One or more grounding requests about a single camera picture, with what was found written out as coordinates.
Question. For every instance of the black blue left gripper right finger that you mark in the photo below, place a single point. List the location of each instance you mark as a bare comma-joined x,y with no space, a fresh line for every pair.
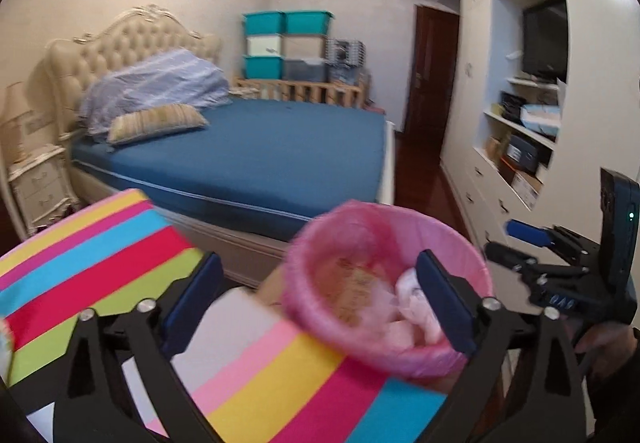
521,382

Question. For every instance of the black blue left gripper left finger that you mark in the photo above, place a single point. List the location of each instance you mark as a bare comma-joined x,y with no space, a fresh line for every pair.
90,396

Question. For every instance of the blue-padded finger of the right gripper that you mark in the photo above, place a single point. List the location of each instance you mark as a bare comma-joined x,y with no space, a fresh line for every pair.
529,234

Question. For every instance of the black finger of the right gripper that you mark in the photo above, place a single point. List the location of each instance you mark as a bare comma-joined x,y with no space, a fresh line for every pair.
509,258

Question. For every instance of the white tissue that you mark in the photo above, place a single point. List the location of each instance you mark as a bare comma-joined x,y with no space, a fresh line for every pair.
415,309

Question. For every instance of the white foam cube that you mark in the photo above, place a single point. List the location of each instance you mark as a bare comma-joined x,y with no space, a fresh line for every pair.
402,335

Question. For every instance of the white orange carton box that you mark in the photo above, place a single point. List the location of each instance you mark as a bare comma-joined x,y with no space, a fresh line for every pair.
351,289

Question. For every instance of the pink lined trash bin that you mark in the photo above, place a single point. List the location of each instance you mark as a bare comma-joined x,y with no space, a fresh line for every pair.
388,237

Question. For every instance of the person's hand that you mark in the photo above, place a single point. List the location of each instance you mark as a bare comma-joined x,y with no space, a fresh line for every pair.
611,346

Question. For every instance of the white built-in shelf unit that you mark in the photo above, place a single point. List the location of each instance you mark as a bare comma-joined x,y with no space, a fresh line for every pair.
504,124

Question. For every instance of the striped colourful tablecloth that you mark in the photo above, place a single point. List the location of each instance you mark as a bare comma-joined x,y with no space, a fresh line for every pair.
254,375

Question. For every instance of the dark wooden door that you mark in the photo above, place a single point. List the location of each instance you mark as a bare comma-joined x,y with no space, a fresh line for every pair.
434,63

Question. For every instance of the black television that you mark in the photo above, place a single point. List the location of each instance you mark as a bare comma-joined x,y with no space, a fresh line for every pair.
545,40

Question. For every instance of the white bedside table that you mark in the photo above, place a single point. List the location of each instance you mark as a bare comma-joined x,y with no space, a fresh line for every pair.
41,190

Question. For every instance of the black white checkered bag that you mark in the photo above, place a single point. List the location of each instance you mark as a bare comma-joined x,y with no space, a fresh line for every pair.
345,53

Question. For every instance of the blue mattress bed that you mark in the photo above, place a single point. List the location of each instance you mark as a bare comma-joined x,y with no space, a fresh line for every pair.
244,185

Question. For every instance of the striped beige pillow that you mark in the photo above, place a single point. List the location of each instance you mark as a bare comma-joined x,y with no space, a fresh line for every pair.
154,122

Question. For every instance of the grey storage bin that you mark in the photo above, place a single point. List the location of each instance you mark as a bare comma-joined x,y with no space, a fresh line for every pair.
305,70

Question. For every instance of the beige table lamp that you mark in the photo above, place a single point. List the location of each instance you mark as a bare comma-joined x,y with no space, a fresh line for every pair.
15,109

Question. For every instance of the teal storage bin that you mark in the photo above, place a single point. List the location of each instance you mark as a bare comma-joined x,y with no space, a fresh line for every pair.
264,23
308,22
263,67

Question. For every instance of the white storage bin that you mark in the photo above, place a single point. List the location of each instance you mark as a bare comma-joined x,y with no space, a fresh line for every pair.
266,45

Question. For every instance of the grey striped duvet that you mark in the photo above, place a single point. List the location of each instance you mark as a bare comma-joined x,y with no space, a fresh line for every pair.
172,77

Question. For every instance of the beige tufted headboard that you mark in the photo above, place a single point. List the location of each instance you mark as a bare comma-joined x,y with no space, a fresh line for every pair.
73,65

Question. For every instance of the wooden crib rail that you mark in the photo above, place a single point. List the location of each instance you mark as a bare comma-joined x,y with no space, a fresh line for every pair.
326,93

